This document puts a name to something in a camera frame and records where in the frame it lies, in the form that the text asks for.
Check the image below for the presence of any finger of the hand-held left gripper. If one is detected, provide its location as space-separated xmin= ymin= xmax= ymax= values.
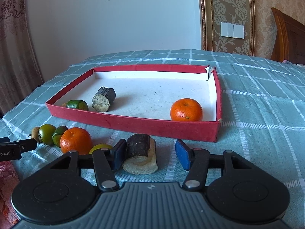
xmin=19 ymin=139 xmax=38 ymax=152

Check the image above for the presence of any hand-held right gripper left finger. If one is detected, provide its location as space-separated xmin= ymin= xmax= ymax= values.
xmin=44 ymin=138 xmax=127 ymax=192

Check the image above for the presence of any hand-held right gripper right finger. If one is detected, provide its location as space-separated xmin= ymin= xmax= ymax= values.
xmin=175 ymin=139 xmax=260 ymax=191

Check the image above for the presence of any dark sugarcane piece shaved side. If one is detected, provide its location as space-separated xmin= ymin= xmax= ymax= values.
xmin=122 ymin=134 xmax=159 ymax=175

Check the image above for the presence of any small orange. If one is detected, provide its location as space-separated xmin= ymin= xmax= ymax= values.
xmin=170 ymin=98 xmax=204 ymax=122

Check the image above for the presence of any cut green fruit piece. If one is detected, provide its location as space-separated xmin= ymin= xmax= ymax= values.
xmin=67 ymin=100 xmax=89 ymax=111
xmin=52 ymin=126 xmax=69 ymax=148

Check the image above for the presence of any short dark sugarcane piece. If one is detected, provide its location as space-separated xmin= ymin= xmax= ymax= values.
xmin=92 ymin=86 xmax=116 ymax=113

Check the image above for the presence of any red cardboard box tray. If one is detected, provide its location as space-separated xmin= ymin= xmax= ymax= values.
xmin=45 ymin=64 xmax=222 ymax=143

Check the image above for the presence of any small brown pear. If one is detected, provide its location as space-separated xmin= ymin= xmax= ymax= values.
xmin=29 ymin=126 xmax=41 ymax=143

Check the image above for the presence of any small green round fruit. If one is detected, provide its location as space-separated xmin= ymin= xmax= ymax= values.
xmin=88 ymin=144 xmax=113 ymax=155

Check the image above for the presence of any green tomato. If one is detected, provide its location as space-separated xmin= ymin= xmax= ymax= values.
xmin=38 ymin=124 xmax=57 ymax=146

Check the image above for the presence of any pink printed towel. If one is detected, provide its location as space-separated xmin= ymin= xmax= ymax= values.
xmin=0 ymin=161 xmax=21 ymax=228

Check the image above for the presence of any large orange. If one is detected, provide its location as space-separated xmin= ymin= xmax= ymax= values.
xmin=60 ymin=127 xmax=93 ymax=155

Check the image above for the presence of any patterned beige curtain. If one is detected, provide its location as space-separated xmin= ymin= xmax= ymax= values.
xmin=0 ymin=0 xmax=44 ymax=118

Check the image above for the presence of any wooden headboard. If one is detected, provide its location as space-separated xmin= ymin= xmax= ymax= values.
xmin=270 ymin=7 xmax=305 ymax=65

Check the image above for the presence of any white wall light switch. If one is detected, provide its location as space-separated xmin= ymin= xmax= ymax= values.
xmin=220 ymin=22 xmax=245 ymax=39

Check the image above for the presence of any gold framed ornate wall panel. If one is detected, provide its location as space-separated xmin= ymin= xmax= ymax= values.
xmin=197 ymin=0 xmax=256 ymax=56

